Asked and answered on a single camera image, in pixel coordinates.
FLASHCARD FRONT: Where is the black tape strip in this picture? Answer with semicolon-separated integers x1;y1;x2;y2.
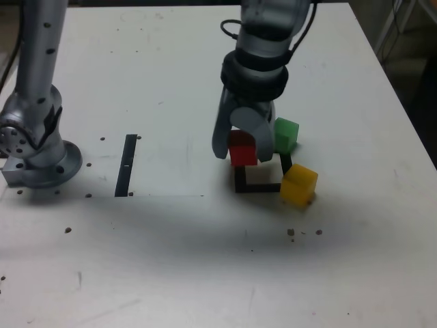
114;134;138;198

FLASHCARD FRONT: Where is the red cube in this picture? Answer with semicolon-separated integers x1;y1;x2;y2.
227;129;258;167

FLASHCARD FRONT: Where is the white background frame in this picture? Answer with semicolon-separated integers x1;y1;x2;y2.
373;0;437;66

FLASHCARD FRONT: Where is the black tape square outline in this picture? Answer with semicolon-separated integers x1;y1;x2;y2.
234;153;294;194

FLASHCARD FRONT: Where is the green cube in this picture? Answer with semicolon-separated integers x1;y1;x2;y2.
274;117;300;155

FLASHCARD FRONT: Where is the yellow cube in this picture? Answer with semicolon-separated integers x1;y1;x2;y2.
279;163;319;208

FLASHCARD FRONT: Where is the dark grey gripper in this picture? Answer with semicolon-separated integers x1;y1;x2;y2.
211;85;277;165

